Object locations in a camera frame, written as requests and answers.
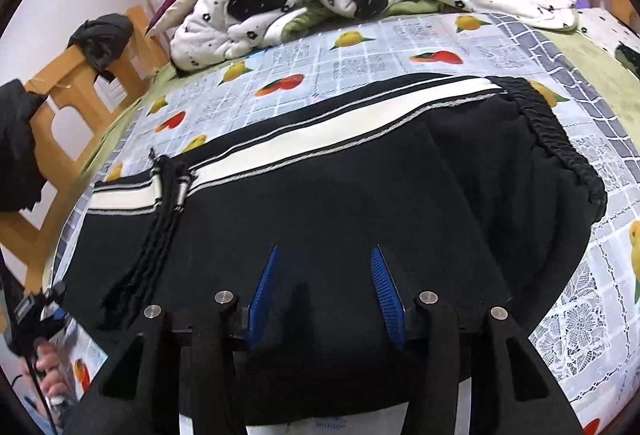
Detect person's left hand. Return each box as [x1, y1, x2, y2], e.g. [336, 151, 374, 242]
[30, 340, 78, 413]

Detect dark grey jacket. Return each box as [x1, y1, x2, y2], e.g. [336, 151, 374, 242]
[67, 14, 135, 81]

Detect fruit print plastic tablecloth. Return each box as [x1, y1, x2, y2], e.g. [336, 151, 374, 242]
[52, 10, 640, 435]

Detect wooden bed frame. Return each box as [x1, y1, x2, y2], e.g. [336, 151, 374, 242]
[0, 0, 640, 296]

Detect white strawberry print pillow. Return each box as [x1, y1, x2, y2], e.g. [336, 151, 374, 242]
[575, 8, 640, 78]

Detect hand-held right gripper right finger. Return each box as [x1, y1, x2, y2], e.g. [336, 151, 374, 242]
[370, 245, 583, 435]

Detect black pants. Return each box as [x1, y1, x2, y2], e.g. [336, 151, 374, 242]
[59, 72, 608, 428]

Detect black garment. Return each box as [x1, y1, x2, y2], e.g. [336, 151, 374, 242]
[0, 79, 48, 213]

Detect green bed sheet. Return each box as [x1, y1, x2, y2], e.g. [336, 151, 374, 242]
[82, 5, 640, 181]

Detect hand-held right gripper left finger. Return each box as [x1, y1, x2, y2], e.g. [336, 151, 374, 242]
[65, 245, 281, 435]

